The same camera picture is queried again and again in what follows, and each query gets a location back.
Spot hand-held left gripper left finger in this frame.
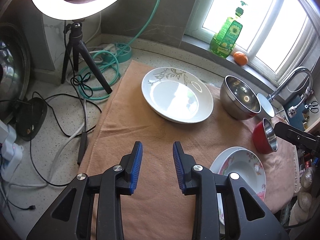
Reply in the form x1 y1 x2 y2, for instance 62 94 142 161
26 141 143 240

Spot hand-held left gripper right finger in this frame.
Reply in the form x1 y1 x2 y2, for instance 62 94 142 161
172 141 290 240

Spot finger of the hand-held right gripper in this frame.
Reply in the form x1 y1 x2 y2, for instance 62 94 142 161
273 121 320 155

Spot red bowl with steel inside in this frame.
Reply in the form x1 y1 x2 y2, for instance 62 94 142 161
252 117 278 155

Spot light blue bowl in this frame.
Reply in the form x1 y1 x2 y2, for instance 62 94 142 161
257 93 275 118

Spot dark blue holder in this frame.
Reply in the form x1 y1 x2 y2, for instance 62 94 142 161
284 94 320 133

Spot chrome flexible sprayer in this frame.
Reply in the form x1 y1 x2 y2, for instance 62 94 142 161
287 80 314 118

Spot scissors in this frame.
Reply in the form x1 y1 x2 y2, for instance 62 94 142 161
304 101 319 113

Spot orange towel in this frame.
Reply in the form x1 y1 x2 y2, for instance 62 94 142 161
76 59 298 240

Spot plain white plate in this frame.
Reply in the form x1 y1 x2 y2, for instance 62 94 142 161
209 146 247 175

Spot floral plate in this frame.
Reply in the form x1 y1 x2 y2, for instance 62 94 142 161
217 149 267 227

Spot chrome faucet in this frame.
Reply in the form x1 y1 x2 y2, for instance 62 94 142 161
269 66 314 103

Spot large steel bowl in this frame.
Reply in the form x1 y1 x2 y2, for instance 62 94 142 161
220 75 261 120

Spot white plate with leaf pattern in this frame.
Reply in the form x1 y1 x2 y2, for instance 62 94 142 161
141 67 214 124

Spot orange fruit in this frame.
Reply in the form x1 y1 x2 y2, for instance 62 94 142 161
233 51 248 66

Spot green dish soap bottle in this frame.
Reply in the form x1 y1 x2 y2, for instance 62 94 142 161
209 1 248 59

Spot black oval dish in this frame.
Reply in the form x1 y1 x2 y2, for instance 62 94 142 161
15 97 48 142

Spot white plug adapter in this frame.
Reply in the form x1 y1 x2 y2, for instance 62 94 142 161
99 44 116 54

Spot white power strip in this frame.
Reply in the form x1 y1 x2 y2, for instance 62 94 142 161
0 122 24 183

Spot black tripod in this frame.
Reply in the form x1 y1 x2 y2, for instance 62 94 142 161
61 20 113 95

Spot steel wok lid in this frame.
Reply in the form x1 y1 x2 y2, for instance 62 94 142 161
0 22 32 125

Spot black cable with inline box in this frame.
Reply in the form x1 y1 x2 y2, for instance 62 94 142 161
77 127 97 166

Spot white cable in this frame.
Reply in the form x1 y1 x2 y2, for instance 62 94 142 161
49 97 87 188

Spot teal round hose reel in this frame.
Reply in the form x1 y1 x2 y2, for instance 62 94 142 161
101 42 132 63

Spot white window frame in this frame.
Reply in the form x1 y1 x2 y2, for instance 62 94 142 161
185 0 320 85

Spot green hose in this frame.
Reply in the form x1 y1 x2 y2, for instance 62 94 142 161
77 0 167 98

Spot white ring light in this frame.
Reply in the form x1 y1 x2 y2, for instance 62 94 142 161
28 0 142 20

